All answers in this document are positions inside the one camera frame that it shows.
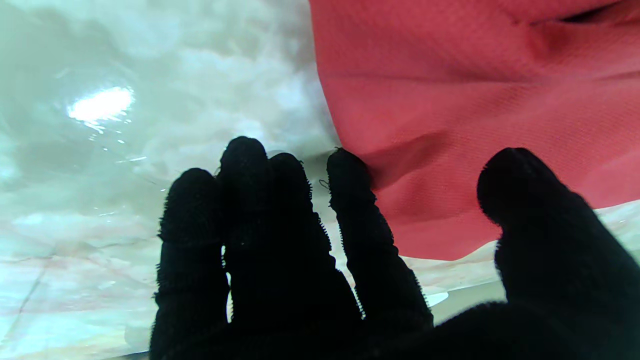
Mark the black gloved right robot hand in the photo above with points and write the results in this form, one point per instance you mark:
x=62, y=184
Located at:
x=280, y=280

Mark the red shirt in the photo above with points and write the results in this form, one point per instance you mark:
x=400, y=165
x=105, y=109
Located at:
x=450, y=100

